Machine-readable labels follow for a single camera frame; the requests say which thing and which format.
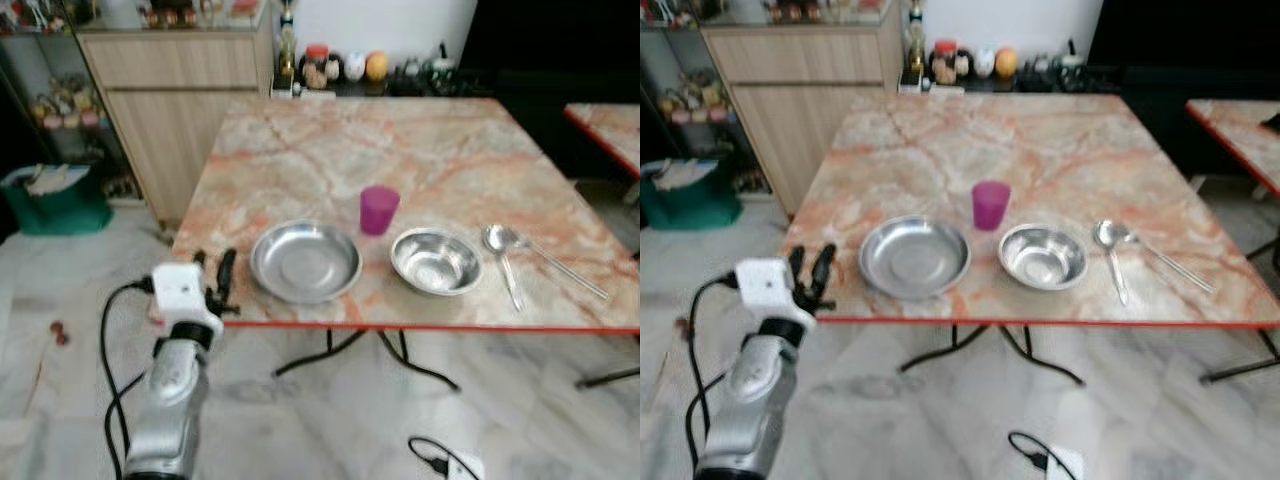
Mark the shallow steel plate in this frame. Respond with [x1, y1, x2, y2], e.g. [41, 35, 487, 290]
[249, 220, 364, 306]
[857, 214, 972, 300]

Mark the green plastic basin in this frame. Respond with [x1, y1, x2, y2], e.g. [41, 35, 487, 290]
[640, 158, 744, 232]
[0, 164, 114, 238]

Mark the light wooden cabinet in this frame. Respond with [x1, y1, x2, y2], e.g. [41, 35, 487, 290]
[700, 20, 907, 217]
[75, 18, 277, 227]

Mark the purple plastic cup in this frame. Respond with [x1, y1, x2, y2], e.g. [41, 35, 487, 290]
[359, 184, 402, 238]
[971, 180, 1013, 233]

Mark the glass display shelf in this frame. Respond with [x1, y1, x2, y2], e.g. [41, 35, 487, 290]
[0, 28, 141, 201]
[640, 24, 771, 197]

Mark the black metal table leg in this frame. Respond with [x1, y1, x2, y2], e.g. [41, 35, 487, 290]
[274, 328, 462, 392]
[897, 324, 1087, 387]
[574, 366, 641, 390]
[1199, 330, 1280, 385]

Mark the deep steel bowl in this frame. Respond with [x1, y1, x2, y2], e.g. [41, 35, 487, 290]
[997, 222, 1090, 292]
[389, 227, 485, 298]

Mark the red lidded jar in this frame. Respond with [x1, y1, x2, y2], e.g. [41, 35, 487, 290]
[302, 44, 332, 90]
[929, 39, 960, 86]

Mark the steel chopstick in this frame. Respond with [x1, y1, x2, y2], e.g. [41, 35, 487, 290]
[1134, 237, 1217, 296]
[1129, 233, 1214, 291]
[518, 236, 607, 295]
[524, 240, 610, 301]

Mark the tall golden trophy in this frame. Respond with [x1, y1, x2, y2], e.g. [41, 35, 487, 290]
[277, 0, 300, 87]
[904, 0, 927, 85]

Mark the marble side table red edge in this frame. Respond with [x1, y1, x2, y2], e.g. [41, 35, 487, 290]
[562, 102, 641, 181]
[1185, 98, 1280, 198]

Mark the steel spoon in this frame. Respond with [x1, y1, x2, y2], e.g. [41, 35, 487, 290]
[1091, 219, 1134, 307]
[481, 223, 527, 314]

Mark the white power strip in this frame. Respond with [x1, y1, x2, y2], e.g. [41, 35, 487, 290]
[440, 450, 487, 480]
[1044, 445, 1087, 480]

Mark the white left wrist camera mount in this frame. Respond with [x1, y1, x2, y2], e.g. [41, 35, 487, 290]
[734, 258, 817, 327]
[150, 262, 226, 339]

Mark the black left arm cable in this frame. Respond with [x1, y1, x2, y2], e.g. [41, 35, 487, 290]
[684, 272, 743, 469]
[99, 279, 157, 479]

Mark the black power cable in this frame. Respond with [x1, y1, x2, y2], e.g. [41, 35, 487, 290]
[407, 436, 453, 477]
[1007, 431, 1053, 472]

